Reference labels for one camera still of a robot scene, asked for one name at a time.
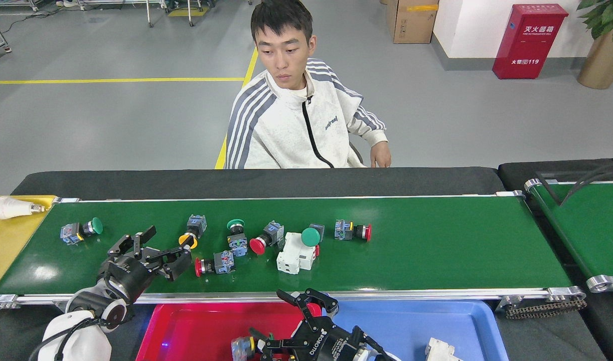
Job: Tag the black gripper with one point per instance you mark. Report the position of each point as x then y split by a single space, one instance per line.
331 346
128 276

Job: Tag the white circuit breaker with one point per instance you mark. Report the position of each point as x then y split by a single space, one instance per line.
294 255
439 351

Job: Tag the red mushroom push button switch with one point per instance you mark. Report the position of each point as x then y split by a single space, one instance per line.
258 245

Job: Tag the red plastic tray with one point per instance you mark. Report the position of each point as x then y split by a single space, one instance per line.
196 331

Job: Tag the blue plastic tray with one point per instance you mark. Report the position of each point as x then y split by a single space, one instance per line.
437 326

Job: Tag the yellow plastic tray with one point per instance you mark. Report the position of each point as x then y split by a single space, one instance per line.
5 250

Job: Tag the long green conveyor belt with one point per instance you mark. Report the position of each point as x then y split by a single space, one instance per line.
437 250

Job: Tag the short green conveyor belt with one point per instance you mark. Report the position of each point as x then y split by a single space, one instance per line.
587 225

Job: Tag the person's left hand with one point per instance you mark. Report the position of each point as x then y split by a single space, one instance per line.
380 155

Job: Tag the white light bulb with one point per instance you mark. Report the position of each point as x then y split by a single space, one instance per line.
8 207

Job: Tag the person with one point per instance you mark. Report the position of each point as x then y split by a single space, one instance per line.
286 130

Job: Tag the white wheeled stand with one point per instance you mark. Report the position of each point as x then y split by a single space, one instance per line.
149 17

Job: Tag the brown cardboard box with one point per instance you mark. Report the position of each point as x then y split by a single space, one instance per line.
412 25

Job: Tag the red fire extinguisher box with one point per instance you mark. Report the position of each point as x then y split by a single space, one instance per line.
527 45

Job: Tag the potted green plant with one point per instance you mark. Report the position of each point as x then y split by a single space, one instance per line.
602 62

